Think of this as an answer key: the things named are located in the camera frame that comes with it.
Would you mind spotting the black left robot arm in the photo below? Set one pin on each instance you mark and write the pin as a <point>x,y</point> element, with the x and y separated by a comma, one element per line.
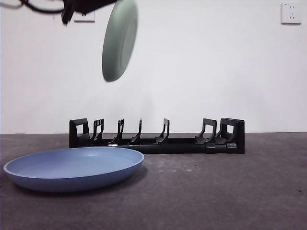
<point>79,6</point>

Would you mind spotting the green round plate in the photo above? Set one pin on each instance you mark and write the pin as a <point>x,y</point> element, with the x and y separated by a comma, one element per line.
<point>120,43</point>

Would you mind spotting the white wall socket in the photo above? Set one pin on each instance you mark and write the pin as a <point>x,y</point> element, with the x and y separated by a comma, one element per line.
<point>86,18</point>
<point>291,13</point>

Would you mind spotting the blue round plate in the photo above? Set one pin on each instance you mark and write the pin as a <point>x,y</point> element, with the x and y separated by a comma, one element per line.
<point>72,167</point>

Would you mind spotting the black plastic plate rack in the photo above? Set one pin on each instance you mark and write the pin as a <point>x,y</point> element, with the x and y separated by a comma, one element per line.
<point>168,147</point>

